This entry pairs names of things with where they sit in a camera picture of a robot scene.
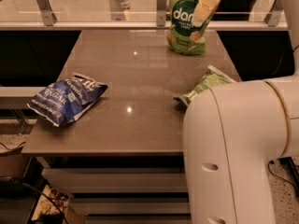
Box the blue Kettle chip bag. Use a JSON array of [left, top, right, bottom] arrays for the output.
[[27, 73, 108, 127]]

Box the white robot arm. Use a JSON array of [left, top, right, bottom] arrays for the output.
[[183, 71, 299, 224]]

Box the left metal railing bracket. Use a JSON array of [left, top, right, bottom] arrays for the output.
[[36, 0, 57, 26]]

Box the black power strip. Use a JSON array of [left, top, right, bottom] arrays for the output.
[[279, 157, 299, 197]]

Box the metal railing bracket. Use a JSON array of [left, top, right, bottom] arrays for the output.
[[156, 0, 166, 26], [263, 0, 283, 27], [36, 0, 57, 26]]

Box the box of snack packets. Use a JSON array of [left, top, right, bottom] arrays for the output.
[[31, 185, 69, 224]]

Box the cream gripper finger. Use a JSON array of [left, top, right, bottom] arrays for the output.
[[192, 0, 221, 27]]

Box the grey drawer cabinet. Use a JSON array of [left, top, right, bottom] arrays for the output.
[[42, 156, 191, 224]]

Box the black floor cable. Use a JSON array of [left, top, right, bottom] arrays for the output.
[[267, 159, 299, 198]]

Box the green Dang rice chip bag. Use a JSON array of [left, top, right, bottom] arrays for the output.
[[167, 0, 211, 55]]

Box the middle metal railing bracket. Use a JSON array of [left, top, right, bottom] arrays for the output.
[[156, 0, 166, 26]]

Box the green Kettle potato chip bag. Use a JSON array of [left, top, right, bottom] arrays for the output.
[[174, 65, 235, 107]]

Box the right metal railing bracket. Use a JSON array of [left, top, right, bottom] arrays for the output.
[[263, 0, 283, 27]]

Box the person in dark shirt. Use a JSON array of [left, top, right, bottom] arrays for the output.
[[107, 0, 269, 22]]

